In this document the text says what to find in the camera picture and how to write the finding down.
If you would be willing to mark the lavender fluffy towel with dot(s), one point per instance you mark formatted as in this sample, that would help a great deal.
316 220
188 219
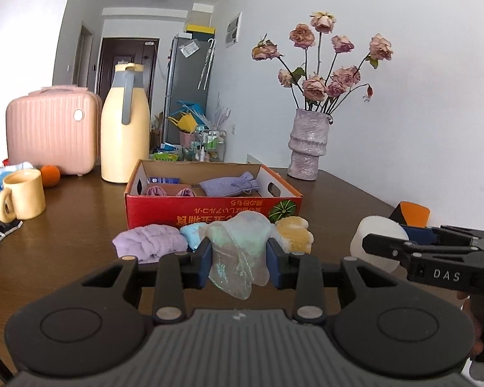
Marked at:
149 240

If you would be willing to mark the clear umbrella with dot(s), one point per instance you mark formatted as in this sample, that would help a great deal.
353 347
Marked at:
206 68

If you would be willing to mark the light blue fluffy cloth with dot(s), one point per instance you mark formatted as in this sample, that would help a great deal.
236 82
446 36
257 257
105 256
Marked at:
191 236

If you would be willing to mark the metal rack with bottles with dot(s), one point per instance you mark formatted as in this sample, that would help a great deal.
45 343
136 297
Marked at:
209 145

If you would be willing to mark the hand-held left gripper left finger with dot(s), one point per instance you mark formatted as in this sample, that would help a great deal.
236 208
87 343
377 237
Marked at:
203 262

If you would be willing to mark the purple fabric scrunchie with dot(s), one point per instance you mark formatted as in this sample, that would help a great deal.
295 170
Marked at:
155 190

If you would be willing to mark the dried pink roses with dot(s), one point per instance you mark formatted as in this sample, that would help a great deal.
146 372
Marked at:
314 86

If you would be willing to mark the blue plastic frame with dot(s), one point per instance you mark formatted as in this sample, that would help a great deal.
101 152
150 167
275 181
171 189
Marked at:
191 109

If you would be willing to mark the grey interior door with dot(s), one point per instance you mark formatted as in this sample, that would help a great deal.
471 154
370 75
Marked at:
83 56

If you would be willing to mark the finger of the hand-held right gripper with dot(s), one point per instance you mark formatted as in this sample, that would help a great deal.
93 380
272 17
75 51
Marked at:
419 234
383 242

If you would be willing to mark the grey refrigerator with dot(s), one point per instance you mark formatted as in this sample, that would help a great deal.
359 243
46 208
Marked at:
185 88

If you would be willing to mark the yellow box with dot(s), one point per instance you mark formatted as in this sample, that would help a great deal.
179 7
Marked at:
199 30

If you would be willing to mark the iridescent sheer cloth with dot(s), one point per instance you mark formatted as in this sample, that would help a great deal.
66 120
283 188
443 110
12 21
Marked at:
236 250

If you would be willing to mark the yellow fluffy cloth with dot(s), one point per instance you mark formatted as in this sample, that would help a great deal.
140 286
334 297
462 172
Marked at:
294 234

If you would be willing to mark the yellow thermos jug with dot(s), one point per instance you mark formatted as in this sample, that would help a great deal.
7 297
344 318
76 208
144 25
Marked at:
121 149

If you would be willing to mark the pink pot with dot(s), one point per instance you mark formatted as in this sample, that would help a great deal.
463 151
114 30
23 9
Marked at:
186 139

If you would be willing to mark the orange fruit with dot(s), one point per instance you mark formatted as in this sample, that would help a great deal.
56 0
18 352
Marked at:
50 175

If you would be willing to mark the red cardboard box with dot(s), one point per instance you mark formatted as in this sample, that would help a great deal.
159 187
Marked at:
165 211

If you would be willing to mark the paper tag on refrigerator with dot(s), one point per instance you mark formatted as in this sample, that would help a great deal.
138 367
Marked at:
188 48

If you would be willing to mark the yellow mug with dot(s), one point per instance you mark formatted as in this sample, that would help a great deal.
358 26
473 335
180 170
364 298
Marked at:
24 195

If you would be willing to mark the white wall panel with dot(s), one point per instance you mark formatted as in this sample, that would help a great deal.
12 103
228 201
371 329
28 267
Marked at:
234 29

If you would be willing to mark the dark brown entrance door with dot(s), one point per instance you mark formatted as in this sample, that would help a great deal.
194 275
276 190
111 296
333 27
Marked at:
109 68

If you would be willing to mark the green packet pile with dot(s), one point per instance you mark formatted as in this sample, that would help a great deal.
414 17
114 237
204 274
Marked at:
167 154

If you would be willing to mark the person's right hand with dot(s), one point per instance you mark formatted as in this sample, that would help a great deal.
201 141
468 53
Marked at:
478 338

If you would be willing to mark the blue white small carton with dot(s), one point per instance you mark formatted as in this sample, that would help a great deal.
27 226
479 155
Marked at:
163 180

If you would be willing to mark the lilac ceramic vase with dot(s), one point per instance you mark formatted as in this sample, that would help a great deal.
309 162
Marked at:
306 145

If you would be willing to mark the white foam cylinder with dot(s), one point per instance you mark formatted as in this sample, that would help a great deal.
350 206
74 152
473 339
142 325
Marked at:
377 225

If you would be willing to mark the pink hard-shell suitcase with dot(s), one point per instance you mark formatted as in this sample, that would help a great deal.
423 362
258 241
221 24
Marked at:
48 129

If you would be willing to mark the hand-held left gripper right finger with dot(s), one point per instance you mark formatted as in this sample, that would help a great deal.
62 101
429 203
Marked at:
272 262

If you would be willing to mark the yellow plastic item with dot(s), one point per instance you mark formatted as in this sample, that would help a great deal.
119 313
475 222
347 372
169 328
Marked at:
183 123

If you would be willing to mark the pale dried stems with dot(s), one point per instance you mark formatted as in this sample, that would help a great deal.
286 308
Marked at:
222 111

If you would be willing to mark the purple knit pouch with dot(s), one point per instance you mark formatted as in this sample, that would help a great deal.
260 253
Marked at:
226 187

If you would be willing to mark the orange black card holder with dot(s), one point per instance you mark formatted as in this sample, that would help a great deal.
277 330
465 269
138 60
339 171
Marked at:
415 211

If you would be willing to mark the black printed packets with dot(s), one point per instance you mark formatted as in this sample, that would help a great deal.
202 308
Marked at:
2 232

